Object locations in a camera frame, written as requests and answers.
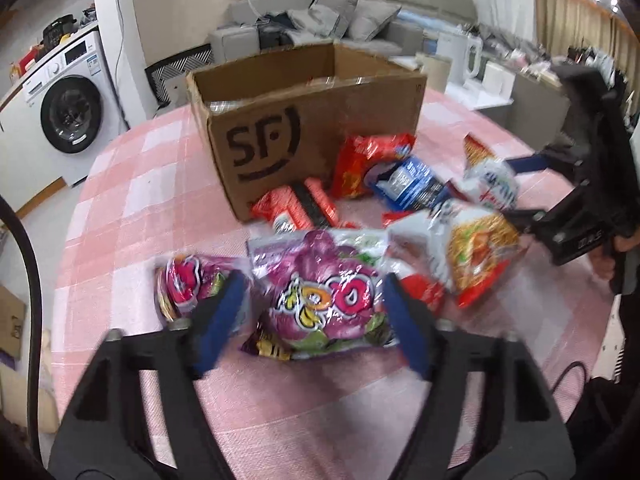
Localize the large purple snack bag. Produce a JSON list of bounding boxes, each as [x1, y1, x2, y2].
[[242, 227, 401, 361]]

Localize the small purple snack bag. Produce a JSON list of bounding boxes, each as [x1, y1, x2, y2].
[[154, 255, 241, 323]]

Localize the person's right hand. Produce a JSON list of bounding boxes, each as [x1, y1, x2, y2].
[[590, 232, 640, 281]]

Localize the white electric kettle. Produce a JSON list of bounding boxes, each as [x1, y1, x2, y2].
[[440, 27, 483, 93]]

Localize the pile of grey clothes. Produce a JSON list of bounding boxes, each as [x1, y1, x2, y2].
[[257, 7, 321, 43]]

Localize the white and blue snack packet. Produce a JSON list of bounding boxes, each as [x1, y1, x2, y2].
[[450, 132, 521, 213]]

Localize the black cable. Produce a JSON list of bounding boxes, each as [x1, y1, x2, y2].
[[0, 195, 43, 411]]

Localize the beige curtain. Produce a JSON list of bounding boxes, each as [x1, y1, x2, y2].
[[532, 0, 631, 66]]

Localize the black patterned basket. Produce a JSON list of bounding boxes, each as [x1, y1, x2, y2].
[[145, 42, 216, 108]]

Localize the grey pillow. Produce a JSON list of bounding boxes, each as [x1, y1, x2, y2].
[[310, 0, 358, 38], [342, 0, 401, 43]]

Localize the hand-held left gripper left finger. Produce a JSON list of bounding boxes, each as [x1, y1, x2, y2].
[[47, 270, 251, 480]]

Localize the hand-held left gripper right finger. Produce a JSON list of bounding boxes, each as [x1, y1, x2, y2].
[[382, 272, 576, 480]]

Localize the large cardboard box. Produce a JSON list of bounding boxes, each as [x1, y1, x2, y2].
[[186, 42, 428, 223]]

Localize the blue cookie packet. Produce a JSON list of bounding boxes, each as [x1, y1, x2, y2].
[[370, 157, 453, 211]]

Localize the pink checked tablecloth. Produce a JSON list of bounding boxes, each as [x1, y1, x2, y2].
[[52, 85, 618, 480]]

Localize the red snack bag blue logo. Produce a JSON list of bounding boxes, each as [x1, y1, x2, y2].
[[330, 132, 418, 201]]

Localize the white washing machine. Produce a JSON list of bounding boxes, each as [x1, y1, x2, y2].
[[20, 27, 128, 188]]

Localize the beige tumbler cup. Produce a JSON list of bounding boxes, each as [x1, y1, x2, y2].
[[417, 52, 453, 93]]

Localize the red packet with black band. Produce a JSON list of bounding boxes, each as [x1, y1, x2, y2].
[[250, 177, 346, 233]]

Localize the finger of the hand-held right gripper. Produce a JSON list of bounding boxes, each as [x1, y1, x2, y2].
[[504, 147, 583, 177], [500, 206, 557, 241]]

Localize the yellow noodle snack bag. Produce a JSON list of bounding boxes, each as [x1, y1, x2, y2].
[[387, 205, 523, 308]]

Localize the small brown cardboard box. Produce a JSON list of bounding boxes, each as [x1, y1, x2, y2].
[[0, 285, 27, 361]]

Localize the small red snack packet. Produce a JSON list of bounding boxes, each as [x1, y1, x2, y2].
[[400, 272, 448, 316]]

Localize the person's dark clothing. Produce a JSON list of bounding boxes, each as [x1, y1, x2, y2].
[[565, 375, 640, 480]]

